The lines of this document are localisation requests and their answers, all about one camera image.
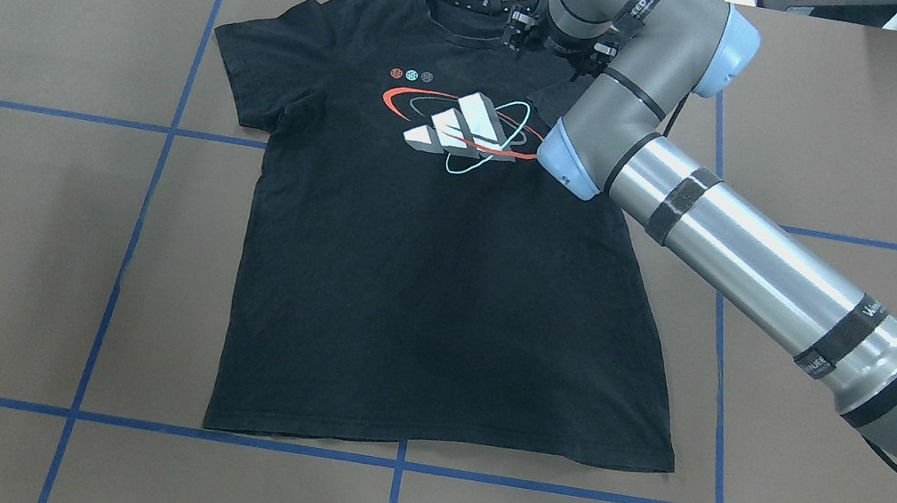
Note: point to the black graphic t-shirt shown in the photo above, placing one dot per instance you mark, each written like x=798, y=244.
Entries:
x=409, y=271

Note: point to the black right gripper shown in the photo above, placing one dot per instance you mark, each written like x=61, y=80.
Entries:
x=523, y=30

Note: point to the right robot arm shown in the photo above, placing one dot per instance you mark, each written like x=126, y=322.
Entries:
x=646, y=57

